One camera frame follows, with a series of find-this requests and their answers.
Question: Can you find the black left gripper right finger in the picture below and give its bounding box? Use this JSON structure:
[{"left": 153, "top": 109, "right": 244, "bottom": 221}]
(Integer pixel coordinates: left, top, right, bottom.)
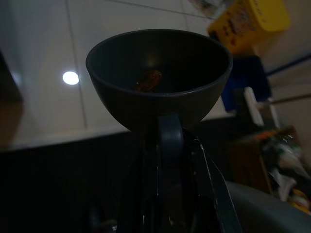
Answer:
[{"left": 183, "top": 128, "right": 243, "bottom": 233}]

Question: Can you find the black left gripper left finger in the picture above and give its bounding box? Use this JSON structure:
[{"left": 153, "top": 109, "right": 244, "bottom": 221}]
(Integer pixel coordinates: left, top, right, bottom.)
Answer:
[{"left": 114, "top": 135, "right": 160, "bottom": 233}]

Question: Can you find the red candy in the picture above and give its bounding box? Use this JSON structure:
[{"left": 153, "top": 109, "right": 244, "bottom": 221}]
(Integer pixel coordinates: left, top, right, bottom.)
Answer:
[{"left": 134, "top": 69, "right": 163, "bottom": 93}]

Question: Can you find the grey left robot leg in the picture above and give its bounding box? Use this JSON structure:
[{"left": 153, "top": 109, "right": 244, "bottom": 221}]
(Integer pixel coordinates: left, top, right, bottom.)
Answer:
[{"left": 225, "top": 181, "right": 311, "bottom": 233}]

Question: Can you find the cardboard box of plastic bags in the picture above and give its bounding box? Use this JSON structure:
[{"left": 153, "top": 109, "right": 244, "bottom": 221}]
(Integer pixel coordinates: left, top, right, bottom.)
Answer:
[{"left": 225, "top": 125, "right": 311, "bottom": 202}]

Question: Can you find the black floor mat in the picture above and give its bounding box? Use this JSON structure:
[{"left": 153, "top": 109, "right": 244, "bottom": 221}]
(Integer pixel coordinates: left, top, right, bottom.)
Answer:
[{"left": 0, "top": 114, "right": 234, "bottom": 233}]

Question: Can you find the white plastic block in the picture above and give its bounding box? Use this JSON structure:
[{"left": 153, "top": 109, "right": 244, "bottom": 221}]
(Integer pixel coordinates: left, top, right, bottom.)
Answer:
[{"left": 244, "top": 87, "right": 265, "bottom": 127}]

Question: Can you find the blue plastic crate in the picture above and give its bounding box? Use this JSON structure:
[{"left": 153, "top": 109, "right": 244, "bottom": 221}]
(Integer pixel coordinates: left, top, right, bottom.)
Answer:
[{"left": 220, "top": 55, "right": 273, "bottom": 114}]

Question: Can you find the yellow printed box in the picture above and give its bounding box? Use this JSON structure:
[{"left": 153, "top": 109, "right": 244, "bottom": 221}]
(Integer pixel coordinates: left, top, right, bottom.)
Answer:
[{"left": 207, "top": 0, "right": 291, "bottom": 55}]

